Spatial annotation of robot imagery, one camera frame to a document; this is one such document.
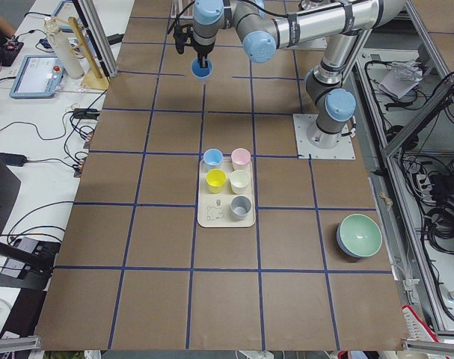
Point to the pink plastic cup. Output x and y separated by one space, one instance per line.
241 158

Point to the yellow plastic cup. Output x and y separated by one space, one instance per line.
215 180

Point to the aluminium frame post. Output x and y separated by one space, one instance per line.
91 21

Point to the black monitor stand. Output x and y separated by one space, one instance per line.
29 262

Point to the white drink bottle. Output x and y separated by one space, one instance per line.
62 48

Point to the wooden stand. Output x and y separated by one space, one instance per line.
93 78

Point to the blue teach pendant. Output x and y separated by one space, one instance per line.
38 77

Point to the grey plastic cup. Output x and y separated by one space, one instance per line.
240 207

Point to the cream plastic cup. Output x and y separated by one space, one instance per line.
239 181

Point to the crumpled white paper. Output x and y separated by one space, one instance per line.
401 78

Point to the light blue plastic cup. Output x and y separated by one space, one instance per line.
199 72

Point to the black power adapter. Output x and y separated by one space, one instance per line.
12 159

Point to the blue cup on tray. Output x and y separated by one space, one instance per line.
213 158

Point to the green and blue bowl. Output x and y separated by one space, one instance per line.
359 236

